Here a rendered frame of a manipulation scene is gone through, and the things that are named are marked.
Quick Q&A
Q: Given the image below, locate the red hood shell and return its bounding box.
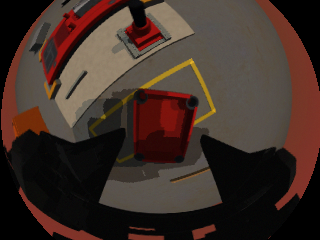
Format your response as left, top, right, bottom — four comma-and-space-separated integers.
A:
133, 89, 199, 164

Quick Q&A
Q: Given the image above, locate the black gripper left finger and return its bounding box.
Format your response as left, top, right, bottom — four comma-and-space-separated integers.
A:
39, 128, 125, 203

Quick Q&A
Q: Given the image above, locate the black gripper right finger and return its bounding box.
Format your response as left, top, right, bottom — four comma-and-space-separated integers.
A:
200, 135, 276, 203

